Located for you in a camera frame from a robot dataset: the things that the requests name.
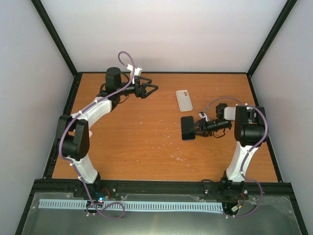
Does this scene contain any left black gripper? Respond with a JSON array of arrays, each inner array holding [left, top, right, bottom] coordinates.
[[116, 76, 157, 99]]

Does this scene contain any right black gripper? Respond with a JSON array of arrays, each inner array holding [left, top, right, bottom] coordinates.
[[189, 118, 230, 138]]

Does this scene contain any blue phone black screen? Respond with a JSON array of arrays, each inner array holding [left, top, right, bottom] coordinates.
[[180, 116, 195, 141]]

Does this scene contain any white translucent phone case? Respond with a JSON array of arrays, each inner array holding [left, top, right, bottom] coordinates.
[[176, 90, 193, 112]]

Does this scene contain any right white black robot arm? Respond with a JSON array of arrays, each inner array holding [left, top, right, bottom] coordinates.
[[180, 103, 268, 199]]

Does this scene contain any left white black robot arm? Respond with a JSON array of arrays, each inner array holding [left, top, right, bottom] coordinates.
[[54, 67, 158, 197]]

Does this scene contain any metal front plate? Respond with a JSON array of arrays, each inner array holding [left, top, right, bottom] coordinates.
[[17, 193, 302, 235]]

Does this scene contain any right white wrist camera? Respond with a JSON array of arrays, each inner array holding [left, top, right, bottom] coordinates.
[[199, 111, 210, 122]]

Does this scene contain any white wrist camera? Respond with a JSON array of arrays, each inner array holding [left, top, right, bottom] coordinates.
[[199, 111, 210, 122], [127, 64, 142, 77]]

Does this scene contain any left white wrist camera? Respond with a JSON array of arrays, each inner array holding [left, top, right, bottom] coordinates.
[[127, 64, 142, 77]]

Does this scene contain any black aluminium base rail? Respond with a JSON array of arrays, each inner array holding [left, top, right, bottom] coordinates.
[[31, 179, 295, 201]]

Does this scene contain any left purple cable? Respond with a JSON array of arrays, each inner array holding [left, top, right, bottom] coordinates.
[[60, 51, 136, 219]]

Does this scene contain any left black frame post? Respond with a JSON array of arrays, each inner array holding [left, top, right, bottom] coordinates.
[[31, 0, 79, 74]]

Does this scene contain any black frame post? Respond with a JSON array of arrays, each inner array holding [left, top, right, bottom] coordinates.
[[31, 0, 79, 74], [246, 0, 298, 75]]

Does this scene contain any right black frame post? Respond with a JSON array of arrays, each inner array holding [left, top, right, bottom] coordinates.
[[246, 0, 298, 75]]

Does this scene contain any light blue cable duct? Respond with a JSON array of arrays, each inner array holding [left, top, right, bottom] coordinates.
[[38, 199, 223, 213]]

